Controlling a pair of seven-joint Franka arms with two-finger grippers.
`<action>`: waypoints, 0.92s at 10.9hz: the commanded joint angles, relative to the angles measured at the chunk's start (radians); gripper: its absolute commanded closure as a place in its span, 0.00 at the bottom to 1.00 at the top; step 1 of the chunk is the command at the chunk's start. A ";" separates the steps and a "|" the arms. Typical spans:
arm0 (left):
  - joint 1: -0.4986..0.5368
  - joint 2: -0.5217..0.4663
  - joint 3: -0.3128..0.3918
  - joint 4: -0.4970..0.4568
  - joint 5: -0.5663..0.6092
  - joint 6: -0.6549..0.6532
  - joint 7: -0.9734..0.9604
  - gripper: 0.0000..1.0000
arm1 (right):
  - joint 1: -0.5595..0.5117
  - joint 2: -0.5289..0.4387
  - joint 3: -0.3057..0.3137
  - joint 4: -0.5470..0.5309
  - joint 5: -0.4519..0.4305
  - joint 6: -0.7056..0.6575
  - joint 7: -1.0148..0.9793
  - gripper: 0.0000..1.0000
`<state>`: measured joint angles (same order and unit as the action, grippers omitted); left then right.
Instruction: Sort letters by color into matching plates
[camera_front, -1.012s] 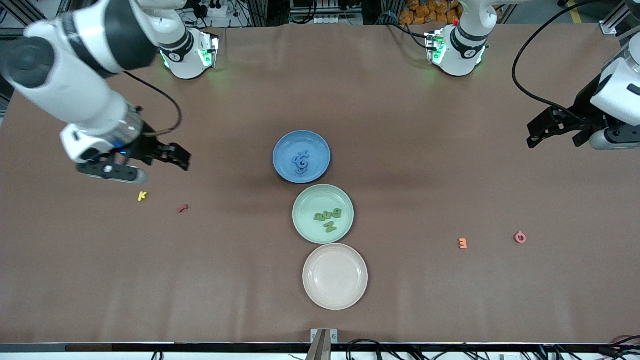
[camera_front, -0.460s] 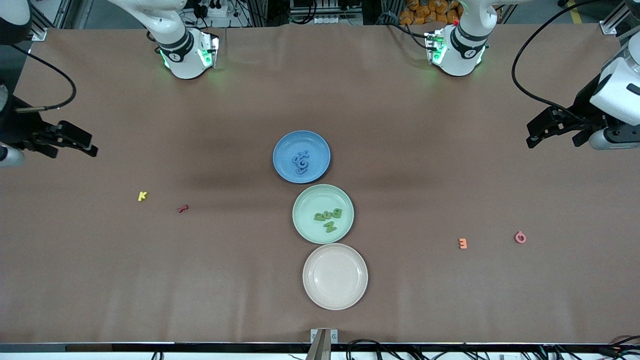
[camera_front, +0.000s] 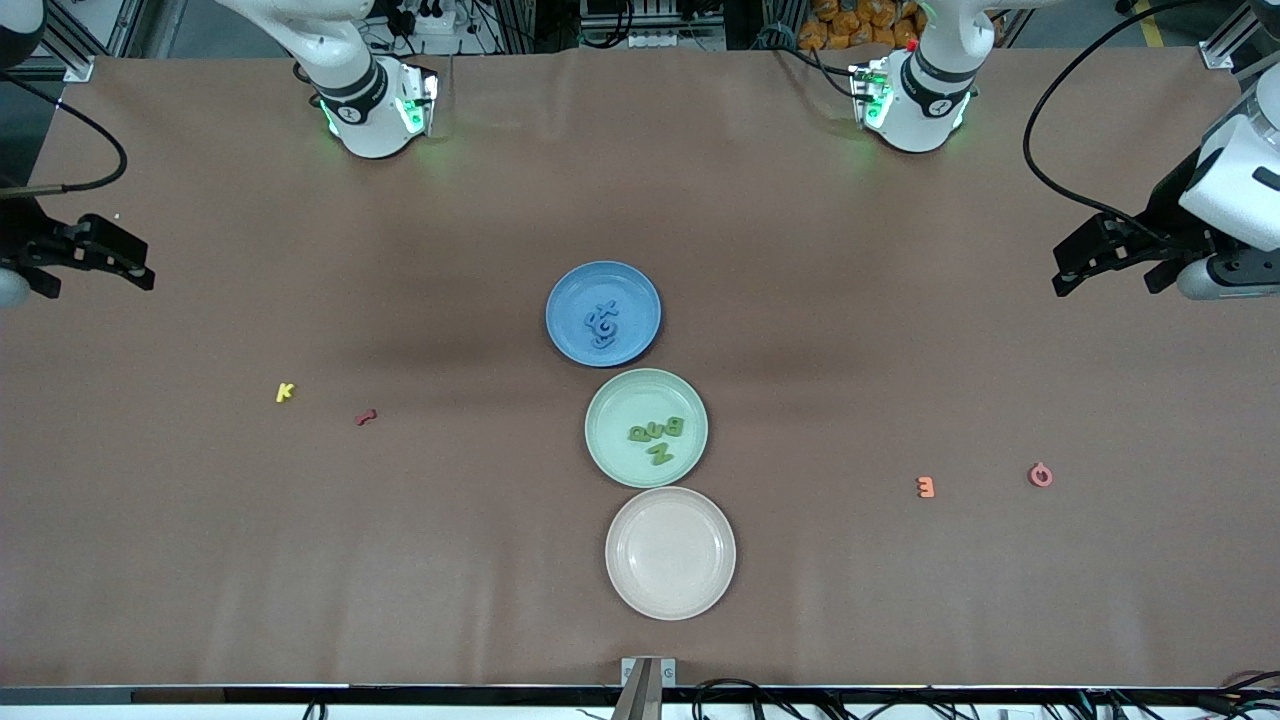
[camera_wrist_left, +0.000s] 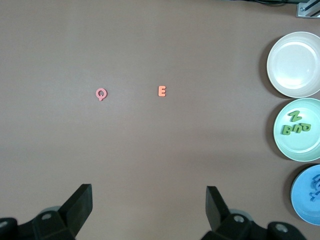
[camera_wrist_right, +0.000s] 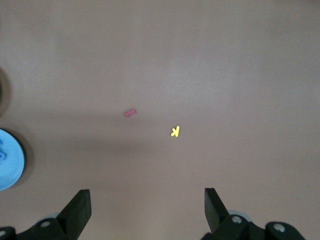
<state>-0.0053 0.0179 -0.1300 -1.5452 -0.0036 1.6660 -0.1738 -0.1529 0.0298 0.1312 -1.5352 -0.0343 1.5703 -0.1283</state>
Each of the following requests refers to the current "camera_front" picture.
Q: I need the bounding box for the green-lit left base box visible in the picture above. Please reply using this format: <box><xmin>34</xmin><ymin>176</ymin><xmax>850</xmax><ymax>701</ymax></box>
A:
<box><xmin>848</xmin><ymin>62</ymin><xmax>894</xmax><ymax>129</ymax></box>

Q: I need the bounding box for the green-lit base box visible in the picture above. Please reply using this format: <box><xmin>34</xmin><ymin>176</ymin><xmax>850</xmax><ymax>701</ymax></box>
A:
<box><xmin>848</xmin><ymin>62</ymin><xmax>894</xmax><ymax>129</ymax></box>
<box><xmin>395</xmin><ymin>62</ymin><xmax>441</xmax><ymax>138</ymax></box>

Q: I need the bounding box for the bag of oranges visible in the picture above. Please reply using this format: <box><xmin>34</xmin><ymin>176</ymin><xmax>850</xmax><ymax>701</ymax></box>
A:
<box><xmin>798</xmin><ymin>0</ymin><xmax>926</xmax><ymax>51</ymax></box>

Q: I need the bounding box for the green-lit right base box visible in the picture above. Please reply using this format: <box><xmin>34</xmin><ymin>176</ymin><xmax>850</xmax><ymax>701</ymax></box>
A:
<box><xmin>395</xmin><ymin>62</ymin><xmax>441</xmax><ymax>138</ymax></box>

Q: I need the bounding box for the brown table cover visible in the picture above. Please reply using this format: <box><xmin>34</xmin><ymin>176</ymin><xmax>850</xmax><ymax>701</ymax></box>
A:
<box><xmin>0</xmin><ymin>45</ymin><xmax>1280</xmax><ymax>691</ymax></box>

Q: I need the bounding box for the blue plate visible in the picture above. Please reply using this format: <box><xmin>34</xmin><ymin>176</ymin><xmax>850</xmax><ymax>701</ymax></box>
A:
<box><xmin>545</xmin><ymin>261</ymin><xmax>663</xmax><ymax>369</ymax></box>

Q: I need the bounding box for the metal equipment rack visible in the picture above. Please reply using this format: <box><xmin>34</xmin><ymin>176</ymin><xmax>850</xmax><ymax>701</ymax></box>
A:
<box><xmin>578</xmin><ymin>0</ymin><xmax>728</xmax><ymax>51</ymax></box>

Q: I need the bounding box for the green plate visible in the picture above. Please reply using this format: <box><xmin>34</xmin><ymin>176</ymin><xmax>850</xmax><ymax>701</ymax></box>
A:
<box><xmin>584</xmin><ymin>368</ymin><xmax>710</xmax><ymax>490</ymax></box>

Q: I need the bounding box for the beige plate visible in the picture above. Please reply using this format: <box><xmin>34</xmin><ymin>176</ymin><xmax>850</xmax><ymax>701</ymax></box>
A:
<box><xmin>604</xmin><ymin>486</ymin><xmax>738</xmax><ymax>622</ymax></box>

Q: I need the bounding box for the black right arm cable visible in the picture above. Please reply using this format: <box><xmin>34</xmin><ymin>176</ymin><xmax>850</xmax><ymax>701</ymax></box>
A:
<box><xmin>0</xmin><ymin>70</ymin><xmax>128</xmax><ymax>193</ymax></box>

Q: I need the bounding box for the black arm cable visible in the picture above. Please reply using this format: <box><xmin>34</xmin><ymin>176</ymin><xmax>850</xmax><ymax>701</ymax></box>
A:
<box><xmin>1022</xmin><ymin>0</ymin><xmax>1201</xmax><ymax>246</ymax></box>
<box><xmin>0</xmin><ymin>70</ymin><xmax>128</xmax><ymax>193</ymax></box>

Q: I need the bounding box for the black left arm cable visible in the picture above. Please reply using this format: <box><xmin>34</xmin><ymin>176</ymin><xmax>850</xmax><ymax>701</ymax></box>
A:
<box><xmin>1022</xmin><ymin>0</ymin><xmax>1201</xmax><ymax>246</ymax></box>

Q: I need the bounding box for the aluminium frame profile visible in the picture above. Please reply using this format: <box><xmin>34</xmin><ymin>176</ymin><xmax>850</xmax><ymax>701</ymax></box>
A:
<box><xmin>1205</xmin><ymin>5</ymin><xmax>1263</xmax><ymax>71</ymax></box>
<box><xmin>40</xmin><ymin>0</ymin><xmax>151</xmax><ymax>81</ymax></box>

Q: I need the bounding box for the black table edge rail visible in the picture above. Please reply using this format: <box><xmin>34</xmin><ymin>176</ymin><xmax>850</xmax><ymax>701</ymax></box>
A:
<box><xmin>0</xmin><ymin>684</ymin><xmax>1280</xmax><ymax>720</ymax></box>

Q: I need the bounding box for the black cable bundle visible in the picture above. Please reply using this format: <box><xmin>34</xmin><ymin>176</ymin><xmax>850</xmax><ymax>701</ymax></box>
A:
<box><xmin>690</xmin><ymin>672</ymin><xmax>1280</xmax><ymax>720</ymax></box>

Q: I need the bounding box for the grey metal table bracket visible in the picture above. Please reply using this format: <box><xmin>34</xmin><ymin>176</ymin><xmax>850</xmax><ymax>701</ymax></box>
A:
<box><xmin>612</xmin><ymin>655</ymin><xmax>678</xmax><ymax>720</ymax></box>

